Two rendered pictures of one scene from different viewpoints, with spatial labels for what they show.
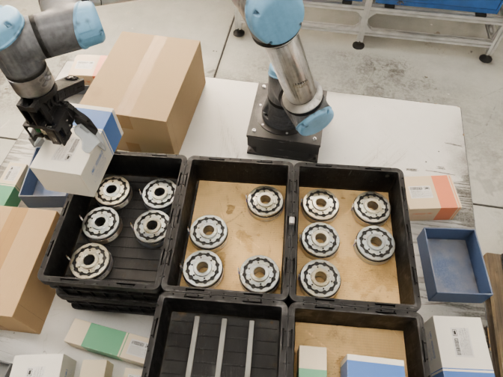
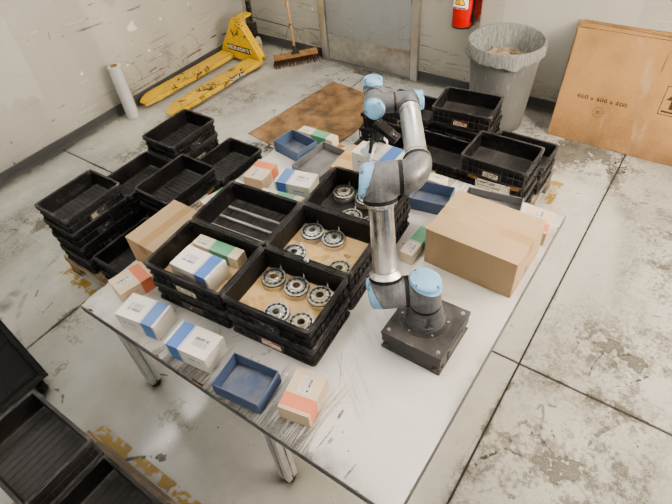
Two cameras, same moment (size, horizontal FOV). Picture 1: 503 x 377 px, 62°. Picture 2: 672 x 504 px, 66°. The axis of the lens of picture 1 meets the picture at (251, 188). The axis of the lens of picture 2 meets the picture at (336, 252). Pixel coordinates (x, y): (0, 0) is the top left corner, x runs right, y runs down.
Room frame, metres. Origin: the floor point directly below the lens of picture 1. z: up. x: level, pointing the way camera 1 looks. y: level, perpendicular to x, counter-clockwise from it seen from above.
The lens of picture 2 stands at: (1.29, -1.32, 2.41)
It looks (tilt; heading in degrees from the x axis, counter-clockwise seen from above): 45 degrees down; 117
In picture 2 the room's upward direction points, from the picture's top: 6 degrees counter-clockwise
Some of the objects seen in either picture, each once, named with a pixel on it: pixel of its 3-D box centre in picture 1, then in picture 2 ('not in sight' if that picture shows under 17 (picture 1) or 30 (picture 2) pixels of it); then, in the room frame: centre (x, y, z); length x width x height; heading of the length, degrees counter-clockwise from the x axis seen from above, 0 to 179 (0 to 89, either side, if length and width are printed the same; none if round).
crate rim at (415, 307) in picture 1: (350, 230); (284, 288); (0.50, -0.25, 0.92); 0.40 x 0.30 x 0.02; 174
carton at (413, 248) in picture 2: not in sight; (418, 241); (0.85, 0.34, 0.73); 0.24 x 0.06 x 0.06; 78
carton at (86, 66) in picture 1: (95, 72); (535, 225); (1.32, 0.61, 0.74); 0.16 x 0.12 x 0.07; 85
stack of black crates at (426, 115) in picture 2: not in sight; (412, 125); (0.35, 1.90, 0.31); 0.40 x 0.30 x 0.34; 169
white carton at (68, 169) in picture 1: (80, 148); (379, 160); (0.64, 0.41, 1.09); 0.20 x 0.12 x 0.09; 169
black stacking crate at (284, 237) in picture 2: (233, 231); (325, 247); (0.53, 0.05, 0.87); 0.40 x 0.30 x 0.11; 174
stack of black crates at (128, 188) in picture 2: not in sight; (146, 193); (-1.08, 0.61, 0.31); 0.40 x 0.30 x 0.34; 79
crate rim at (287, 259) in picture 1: (233, 222); (324, 238); (0.53, 0.05, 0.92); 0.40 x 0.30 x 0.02; 174
